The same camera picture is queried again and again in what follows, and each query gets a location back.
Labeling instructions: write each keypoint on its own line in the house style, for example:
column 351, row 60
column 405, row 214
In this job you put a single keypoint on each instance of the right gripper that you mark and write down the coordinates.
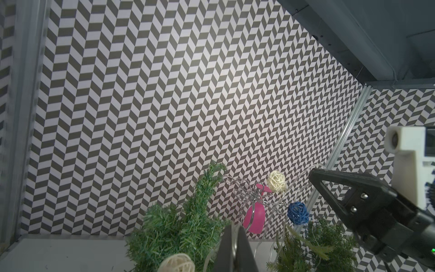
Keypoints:
column 385, row 231

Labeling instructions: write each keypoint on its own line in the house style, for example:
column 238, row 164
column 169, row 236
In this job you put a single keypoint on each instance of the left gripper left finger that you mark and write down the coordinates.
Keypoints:
column 224, row 261

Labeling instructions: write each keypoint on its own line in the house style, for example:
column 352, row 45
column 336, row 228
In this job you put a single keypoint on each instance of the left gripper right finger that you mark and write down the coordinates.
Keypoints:
column 245, row 261

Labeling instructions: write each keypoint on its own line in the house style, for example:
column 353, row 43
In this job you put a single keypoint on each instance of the blue and white ball garland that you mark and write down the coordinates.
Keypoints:
column 183, row 263

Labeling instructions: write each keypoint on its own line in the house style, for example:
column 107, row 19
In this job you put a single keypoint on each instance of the light green christmas tree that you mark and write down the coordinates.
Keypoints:
column 323, row 247

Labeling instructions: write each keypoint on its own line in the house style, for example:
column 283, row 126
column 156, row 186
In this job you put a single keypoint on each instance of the pink plastic wine glass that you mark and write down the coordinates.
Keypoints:
column 255, row 217

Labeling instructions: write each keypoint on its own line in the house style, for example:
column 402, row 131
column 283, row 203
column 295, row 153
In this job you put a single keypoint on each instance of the chrome wire glass rack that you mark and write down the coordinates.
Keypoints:
column 271, row 195

